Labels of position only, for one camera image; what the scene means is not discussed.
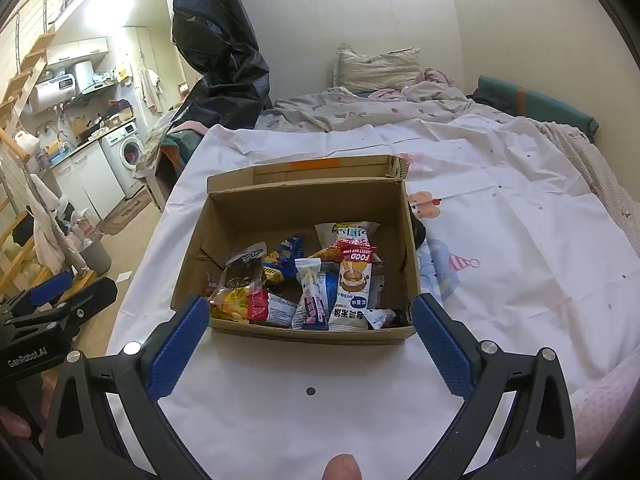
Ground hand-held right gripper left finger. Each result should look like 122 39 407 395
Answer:
42 295 216 480

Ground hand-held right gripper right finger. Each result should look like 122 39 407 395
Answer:
410 292 582 480

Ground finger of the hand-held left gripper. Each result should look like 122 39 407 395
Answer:
5 276 119 333
0 270 76 318

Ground small white snack packet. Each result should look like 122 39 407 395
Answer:
364 307 397 331

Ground dark brown snack packet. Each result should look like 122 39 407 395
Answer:
219 262 264 292

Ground long white packet red end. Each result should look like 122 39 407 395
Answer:
247 289 299 329

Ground white packet red label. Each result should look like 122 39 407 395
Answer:
328 244 375 332

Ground white packet oval print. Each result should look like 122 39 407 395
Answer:
224 241 269 269

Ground blue yellow cartoon packet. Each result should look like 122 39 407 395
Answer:
262 233 305 284

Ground white orange snack packet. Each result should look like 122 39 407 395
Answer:
314 221 382 262

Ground brown cardboard box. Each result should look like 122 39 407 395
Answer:
170 153 424 346

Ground person's right hand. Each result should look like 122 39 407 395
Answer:
323 453 362 480

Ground grey bin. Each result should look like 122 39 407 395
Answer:
79 237 112 277

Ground hanging beige garment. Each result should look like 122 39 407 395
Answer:
27 172 87 272

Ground white plastic bag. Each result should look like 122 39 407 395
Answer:
59 204 102 242

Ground brown patterned rug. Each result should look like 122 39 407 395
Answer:
97 187 152 237

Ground white base cabinet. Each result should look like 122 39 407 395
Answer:
49 144 127 222

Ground black crumpled bag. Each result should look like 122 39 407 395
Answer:
408 207 428 252

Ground white side table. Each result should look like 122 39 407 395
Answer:
133 157 177 212

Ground white washing machine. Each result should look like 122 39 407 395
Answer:
99 120 147 201

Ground floral patterned cloth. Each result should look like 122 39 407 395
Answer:
134 124 172 172

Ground pink dotted blanket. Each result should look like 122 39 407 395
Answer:
569 354 640 472

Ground teal and salmon cloth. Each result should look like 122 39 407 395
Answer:
159 120 209 162

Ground white water heater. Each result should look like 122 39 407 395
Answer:
28 74 77 114

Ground white range hood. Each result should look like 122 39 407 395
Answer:
65 59 119 107

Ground hanging white towel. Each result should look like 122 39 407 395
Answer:
137 67 162 114

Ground beige textured blanket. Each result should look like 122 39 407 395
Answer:
539 124 640 262

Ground grey floral duvet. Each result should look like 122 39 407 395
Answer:
257 84 502 134

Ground teal mat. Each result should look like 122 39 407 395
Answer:
472 74 599 142

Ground pink garment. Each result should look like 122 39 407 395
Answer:
369 67 457 99

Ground striped pillow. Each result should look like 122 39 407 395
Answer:
333 43 421 93

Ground black plastic sheet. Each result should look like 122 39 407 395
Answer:
167 0 274 129

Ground white wall cabinets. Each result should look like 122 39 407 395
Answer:
44 37 110 67

